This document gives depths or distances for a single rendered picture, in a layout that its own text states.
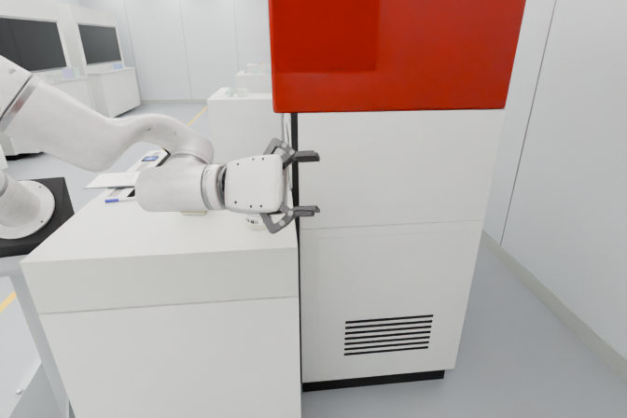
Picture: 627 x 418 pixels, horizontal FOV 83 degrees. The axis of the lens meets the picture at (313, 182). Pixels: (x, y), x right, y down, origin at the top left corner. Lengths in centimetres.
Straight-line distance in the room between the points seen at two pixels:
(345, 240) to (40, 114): 97
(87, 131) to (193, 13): 883
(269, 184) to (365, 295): 92
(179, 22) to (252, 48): 171
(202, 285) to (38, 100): 55
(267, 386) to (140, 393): 35
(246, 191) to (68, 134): 26
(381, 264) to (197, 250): 72
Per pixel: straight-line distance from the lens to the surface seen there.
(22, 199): 132
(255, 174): 61
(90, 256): 98
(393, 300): 149
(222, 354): 108
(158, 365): 114
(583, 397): 213
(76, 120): 60
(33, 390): 189
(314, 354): 161
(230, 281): 92
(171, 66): 953
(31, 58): 646
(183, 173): 65
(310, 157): 60
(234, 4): 927
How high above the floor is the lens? 142
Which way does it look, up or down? 22 degrees down
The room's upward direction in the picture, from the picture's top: straight up
